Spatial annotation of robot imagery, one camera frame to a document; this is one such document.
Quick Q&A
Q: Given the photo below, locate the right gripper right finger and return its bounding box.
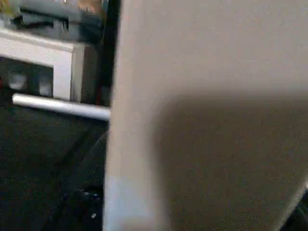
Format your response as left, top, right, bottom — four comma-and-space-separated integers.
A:
287, 190, 308, 231

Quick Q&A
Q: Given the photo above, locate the white plastic table leg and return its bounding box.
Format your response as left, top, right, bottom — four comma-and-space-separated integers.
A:
11, 93, 111, 121
103, 0, 308, 231

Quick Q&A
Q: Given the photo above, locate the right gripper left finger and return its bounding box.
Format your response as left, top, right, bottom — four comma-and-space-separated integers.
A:
43, 132, 108, 231

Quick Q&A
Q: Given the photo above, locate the black cabinet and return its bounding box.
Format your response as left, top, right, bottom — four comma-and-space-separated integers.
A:
97, 0, 122, 108

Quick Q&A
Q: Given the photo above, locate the white glass-door cabinet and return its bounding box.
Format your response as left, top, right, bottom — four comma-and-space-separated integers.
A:
0, 28, 100, 104

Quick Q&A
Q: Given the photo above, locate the small white cup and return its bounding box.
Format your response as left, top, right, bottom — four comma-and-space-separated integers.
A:
9, 73, 26, 90

